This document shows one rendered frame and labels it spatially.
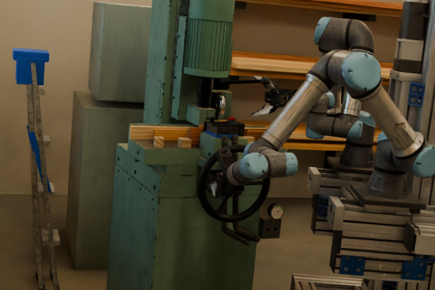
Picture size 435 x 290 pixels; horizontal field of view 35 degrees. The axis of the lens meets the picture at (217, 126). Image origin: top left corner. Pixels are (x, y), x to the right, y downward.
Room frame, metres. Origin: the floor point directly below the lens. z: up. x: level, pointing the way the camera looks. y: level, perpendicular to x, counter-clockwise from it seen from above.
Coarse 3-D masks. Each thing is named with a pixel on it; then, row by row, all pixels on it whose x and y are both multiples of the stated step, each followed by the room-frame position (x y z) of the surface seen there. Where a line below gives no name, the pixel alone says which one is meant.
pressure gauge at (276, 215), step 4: (272, 204) 2.66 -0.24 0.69; (276, 204) 2.65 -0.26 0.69; (268, 208) 2.65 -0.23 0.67; (272, 208) 2.63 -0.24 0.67; (276, 208) 2.64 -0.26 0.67; (280, 208) 2.65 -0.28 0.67; (268, 212) 2.65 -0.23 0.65; (272, 212) 2.64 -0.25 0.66; (276, 212) 2.64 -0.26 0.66; (280, 212) 2.65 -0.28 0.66; (272, 216) 2.63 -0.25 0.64; (276, 216) 2.65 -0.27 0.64; (280, 216) 2.65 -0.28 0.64; (272, 220) 2.66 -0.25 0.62
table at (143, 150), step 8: (128, 144) 2.64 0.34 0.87; (136, 144) 2.56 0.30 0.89; (144, 144) 2.54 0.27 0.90; (152, 144) 2.56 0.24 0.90; (168, 144) 2.58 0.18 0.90; (176, 144) 2.60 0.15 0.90; (128, 152) 2.64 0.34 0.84; (136, 152) 2.55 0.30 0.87; (144, 152) 2.47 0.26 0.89; (152, 152) 2.48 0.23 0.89; (160, 152) 2.49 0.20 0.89; (168, 152) 2.51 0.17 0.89; (176, 152) 2.52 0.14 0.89; (184, 152) 2.53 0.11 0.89; (192, 152) 2.55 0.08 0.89; (200, 152) 2.56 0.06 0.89; (280, 152) 2.71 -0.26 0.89; (144, 160) 2.47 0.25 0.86; (152, 160) 2.48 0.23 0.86; (160, 160) 2.49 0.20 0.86; (168, 160) 2.51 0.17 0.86; (176, 160) 2.52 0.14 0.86; (184, 160) 2.53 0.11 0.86; (192, 160) 2.55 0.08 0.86; (200, 160) 2.53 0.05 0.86; (216, 168) 2.49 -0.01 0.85
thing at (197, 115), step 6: (186, 108) 2.80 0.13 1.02; (192, 108) 2.74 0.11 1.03; (198, 108) 2.70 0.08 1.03; (204, 108) 2.71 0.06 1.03; (210, 108) 2.72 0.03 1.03; (186, 114) 2.79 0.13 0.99; (192, 114) 2.74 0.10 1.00; (198, 114) 2.69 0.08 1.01; (204, 114) 2.69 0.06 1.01; (210, 114) 2.70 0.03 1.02; (192, 120) 2.73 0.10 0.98; (198, 120) 2.68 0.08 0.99; (204, 120) 2.69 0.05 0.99
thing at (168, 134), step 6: (156, 132) 2.65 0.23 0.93; (162, 132) 2.66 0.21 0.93; (168, 132) 2.67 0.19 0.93; (174, 132) 2.68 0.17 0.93; (180, 132) 2.69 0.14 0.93; (186, 132) 2.70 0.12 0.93; (252, 132) 2.83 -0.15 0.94; (258, 132) 2.84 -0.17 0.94; (168, 138) 2.67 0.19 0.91; (174, 138) 2.68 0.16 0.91; (258, 138) 2.84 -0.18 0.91
